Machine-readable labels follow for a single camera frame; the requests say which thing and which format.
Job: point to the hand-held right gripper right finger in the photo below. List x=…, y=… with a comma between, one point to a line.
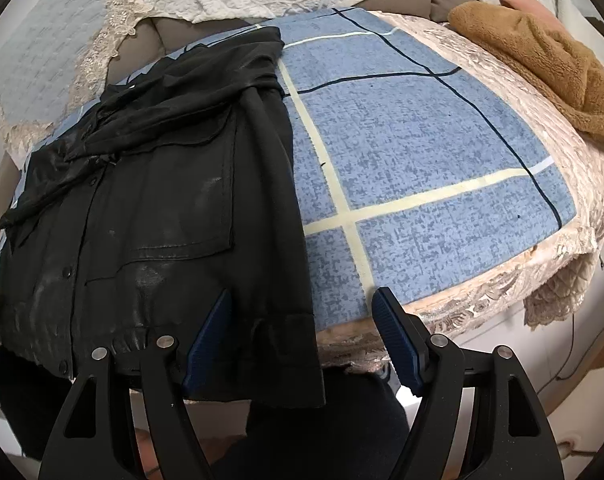
x=397, y=340

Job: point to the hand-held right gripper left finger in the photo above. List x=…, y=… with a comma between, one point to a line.
x=206, y=345

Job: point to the black jacket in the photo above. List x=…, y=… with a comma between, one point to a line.
x=156, y=200

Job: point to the person's right leg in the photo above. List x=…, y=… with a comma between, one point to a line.
x=292, y=440

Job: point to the person's leg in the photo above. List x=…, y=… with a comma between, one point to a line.
x=292, y=440
x=26, y=385

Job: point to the person's left leg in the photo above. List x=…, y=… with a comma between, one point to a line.
x=26, y=385

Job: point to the blue checked blanket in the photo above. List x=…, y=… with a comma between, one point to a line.
x=407, y=150

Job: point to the brown fleece cloth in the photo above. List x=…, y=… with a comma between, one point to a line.
x=532, y=50

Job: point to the pink cloth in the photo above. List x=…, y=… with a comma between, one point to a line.
x=527, y=5

